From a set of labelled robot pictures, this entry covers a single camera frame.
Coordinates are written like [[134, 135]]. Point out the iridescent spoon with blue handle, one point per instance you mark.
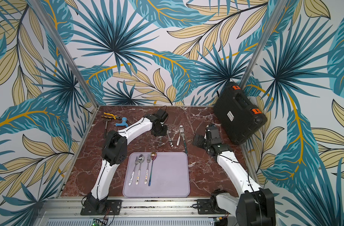
[[153, 157]]

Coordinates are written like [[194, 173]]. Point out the fork with green handle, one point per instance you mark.
[[182, 134]]

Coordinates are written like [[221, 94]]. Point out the aluminium front rail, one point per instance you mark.
[[66, 211]]

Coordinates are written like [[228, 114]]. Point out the lavender placemat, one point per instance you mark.
[[170, 176]]

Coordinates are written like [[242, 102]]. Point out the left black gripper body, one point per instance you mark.
[[161, 130]]

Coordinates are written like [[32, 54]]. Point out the left aluminium corner post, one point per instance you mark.
[[50, 28]]

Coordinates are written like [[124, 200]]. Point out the black handled hammer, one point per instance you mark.
[[106, 127]]

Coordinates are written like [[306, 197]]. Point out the blue plastic faucet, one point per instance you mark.
[[123, 123]]

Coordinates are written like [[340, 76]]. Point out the yellow black pliers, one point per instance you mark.
[[111, 116]]

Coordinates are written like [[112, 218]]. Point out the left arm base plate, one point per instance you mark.
[[104, 207]]

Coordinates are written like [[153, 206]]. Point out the fork with white Pochacco handle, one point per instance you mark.
[[133, 172]]

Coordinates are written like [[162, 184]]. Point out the right aluminium corner post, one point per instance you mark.
[[263, 40]]

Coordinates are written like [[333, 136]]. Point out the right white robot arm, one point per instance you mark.
[[254, 205]]

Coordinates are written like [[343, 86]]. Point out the spoon with white handle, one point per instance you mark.
[[180, 133], [141, 160]]

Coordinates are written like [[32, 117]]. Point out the spoon with black-white handle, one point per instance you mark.
[[170, 140]]

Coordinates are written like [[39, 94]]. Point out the black tool case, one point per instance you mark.
[[239, 117]]

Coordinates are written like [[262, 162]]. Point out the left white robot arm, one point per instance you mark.
[[115, 152]]

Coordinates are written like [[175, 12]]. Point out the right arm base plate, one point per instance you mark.
[[206, 207]]

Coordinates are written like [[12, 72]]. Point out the aluminium corner post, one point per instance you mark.
[[50, 28], [263, 40]]

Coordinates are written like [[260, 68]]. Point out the ornate all-silver fork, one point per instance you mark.
[[160, 142]]

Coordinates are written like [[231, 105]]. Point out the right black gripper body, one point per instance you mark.
[[200, 141]]

